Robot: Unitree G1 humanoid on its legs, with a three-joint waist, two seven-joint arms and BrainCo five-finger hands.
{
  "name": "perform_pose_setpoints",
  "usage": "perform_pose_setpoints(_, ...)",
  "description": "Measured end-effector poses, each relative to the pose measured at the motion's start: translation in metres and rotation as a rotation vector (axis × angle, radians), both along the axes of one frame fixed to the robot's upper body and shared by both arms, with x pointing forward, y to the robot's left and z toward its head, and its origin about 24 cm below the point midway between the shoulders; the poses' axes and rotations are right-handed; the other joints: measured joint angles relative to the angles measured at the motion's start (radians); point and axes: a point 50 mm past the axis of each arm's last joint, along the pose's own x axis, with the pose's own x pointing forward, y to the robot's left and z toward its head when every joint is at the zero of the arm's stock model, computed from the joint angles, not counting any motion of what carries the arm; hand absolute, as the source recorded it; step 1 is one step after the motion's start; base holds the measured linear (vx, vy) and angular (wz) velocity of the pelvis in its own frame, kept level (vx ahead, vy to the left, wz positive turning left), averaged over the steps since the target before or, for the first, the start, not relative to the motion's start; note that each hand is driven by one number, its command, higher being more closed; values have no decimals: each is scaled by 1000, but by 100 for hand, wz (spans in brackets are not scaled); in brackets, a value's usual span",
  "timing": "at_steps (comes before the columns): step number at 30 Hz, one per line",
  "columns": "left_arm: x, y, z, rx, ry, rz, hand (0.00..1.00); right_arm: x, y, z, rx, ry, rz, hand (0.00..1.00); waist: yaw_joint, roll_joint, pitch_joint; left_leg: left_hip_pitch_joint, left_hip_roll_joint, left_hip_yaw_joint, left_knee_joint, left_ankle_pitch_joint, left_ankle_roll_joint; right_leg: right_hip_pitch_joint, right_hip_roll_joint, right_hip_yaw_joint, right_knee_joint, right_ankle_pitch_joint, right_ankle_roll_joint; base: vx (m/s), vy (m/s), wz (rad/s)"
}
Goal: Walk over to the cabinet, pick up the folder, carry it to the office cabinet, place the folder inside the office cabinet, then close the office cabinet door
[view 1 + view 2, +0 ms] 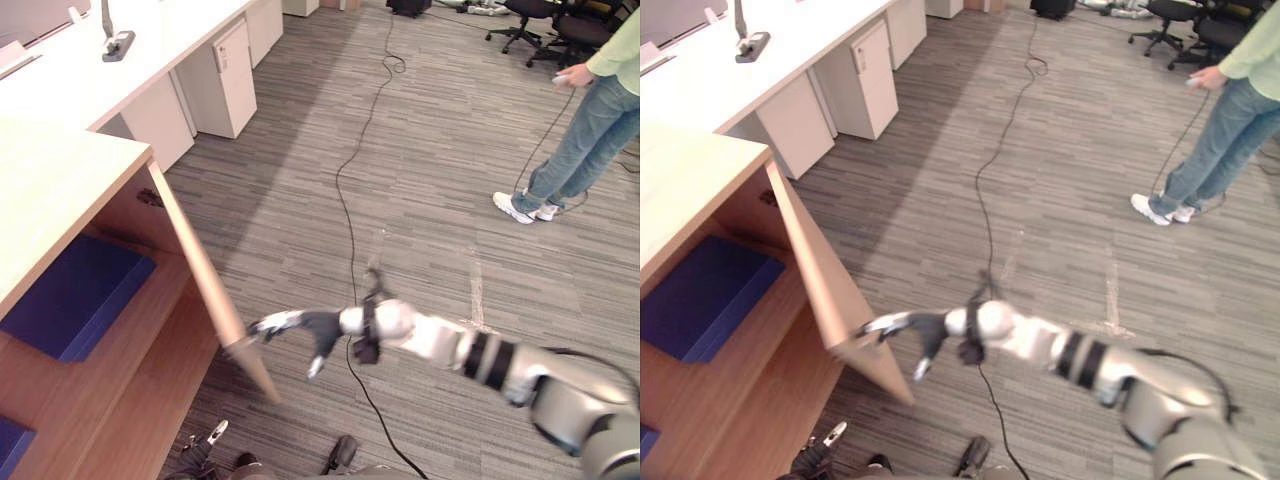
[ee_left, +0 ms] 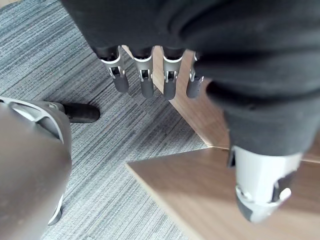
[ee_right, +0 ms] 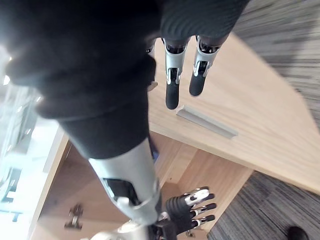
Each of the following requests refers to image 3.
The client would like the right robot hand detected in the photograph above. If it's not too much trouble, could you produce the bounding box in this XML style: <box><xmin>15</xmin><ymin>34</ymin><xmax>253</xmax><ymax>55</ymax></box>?
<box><xmin>0</xmin><ymin>0</ymin><xmax>251</xmax><ymax>226</ymax></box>

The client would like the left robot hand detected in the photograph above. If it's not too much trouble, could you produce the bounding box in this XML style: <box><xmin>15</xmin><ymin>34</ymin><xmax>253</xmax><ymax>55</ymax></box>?
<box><xmin>164</xmin><ymin>186</ymin><xmax>217</xmax><ymax>238</ymax></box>

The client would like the blue folder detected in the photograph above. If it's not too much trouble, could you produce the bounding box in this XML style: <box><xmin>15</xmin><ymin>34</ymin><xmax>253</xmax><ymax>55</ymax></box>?
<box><xmin>149</xmin><ymin>139</ymin><xmax>161</xmax><ymax>166</ymax></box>

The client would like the dark robot foot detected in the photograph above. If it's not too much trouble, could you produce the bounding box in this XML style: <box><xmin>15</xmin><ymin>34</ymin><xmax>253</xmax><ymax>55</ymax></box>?
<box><xmin>287</xmin><ymin>226</ymin><xmax>311</xmax><ymax>240</ymax></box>

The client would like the silver door handle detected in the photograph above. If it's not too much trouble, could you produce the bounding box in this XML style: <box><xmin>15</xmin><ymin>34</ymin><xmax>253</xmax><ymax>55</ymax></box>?
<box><xmin>175</xmin><ymin>104</ymin><xmax>239</xmax><ymax>138</ymax></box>

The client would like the wooden office cabinet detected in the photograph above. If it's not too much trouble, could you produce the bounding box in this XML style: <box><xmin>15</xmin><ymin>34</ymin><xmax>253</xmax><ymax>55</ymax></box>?
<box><xmin>26</xmin><ymin>131</ymin><xmax>254</xmax><ymax>240</ymax></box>

